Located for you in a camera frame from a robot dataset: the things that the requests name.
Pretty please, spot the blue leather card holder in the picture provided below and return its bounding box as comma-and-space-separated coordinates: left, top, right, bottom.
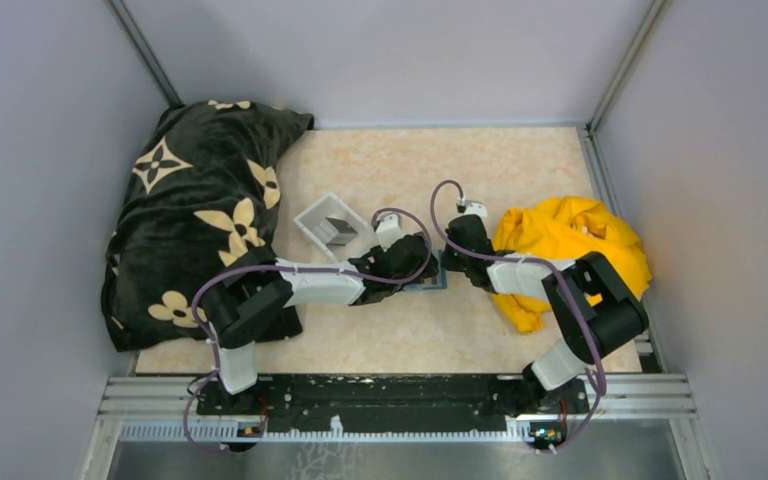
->
403, 270, 447, 292

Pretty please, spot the aluminium frame rail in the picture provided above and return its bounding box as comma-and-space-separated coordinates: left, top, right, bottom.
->
98, 374, 697, 446

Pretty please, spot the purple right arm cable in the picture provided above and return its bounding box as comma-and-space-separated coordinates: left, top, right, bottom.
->
428, 179, 609, 455

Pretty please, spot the yellow cloth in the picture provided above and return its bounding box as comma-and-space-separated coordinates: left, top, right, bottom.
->
492, 196, 652, 298

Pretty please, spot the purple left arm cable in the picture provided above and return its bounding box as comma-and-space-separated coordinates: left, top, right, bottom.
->
181, 207, 435, 457

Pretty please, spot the grey card stack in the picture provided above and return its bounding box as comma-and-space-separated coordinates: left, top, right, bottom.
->
319, 217, 358, 246

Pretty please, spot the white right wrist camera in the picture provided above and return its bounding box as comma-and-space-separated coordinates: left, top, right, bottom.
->
457, 200, 488, 219

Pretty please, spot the white plastic card tray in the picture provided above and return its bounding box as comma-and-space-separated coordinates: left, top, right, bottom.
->
293, 192, 377, 263

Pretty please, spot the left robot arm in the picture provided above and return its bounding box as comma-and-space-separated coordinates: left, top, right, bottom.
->
191, 233, 440, 414

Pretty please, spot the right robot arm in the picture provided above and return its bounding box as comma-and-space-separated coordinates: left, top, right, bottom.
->
435, 214, 649, 412

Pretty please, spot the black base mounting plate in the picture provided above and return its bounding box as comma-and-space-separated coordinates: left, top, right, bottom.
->
196, 374, 590, 434

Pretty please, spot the black floral blanket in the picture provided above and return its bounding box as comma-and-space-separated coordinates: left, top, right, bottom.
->
100, 100, 315, 352

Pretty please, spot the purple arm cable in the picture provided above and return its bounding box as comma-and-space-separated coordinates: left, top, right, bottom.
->
428, 179, 609, 455
181, 207, 435, 457

